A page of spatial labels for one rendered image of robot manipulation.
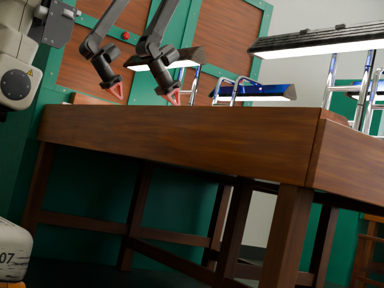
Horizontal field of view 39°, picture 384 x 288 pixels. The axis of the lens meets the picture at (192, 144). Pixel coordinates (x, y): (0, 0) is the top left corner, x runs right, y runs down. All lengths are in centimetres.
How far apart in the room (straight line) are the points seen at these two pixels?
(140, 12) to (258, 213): 255
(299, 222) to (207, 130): 43
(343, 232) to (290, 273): 356
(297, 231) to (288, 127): 25
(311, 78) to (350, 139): 416
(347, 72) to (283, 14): 113
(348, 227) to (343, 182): 354
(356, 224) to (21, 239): 348
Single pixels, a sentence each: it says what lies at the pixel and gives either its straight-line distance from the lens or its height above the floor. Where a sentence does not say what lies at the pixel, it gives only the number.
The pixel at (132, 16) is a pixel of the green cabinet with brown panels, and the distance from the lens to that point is 308.
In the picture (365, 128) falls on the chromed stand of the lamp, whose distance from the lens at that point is 211.
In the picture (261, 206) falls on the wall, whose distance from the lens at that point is 507.
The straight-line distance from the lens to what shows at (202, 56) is 232.
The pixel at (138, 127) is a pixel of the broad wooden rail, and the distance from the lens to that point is 190.
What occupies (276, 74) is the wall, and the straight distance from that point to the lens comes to 508.
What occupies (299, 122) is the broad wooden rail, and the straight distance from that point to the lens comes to 130.
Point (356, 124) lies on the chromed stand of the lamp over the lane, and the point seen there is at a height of 84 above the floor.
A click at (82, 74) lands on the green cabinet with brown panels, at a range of 291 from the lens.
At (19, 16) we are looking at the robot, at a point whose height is 96.
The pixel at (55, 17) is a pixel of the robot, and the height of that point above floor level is 98.
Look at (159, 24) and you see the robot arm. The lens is 203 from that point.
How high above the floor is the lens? 52
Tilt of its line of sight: 4 degrees up
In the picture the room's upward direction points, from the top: 13 degrees clockwise
